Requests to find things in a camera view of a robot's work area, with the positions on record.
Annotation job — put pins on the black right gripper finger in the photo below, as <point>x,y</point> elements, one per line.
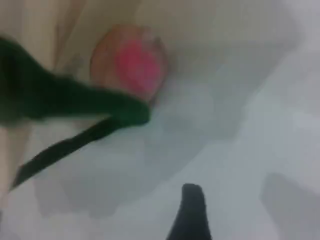
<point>192,215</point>

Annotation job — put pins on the pink toy peach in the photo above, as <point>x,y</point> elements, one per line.
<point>135,65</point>

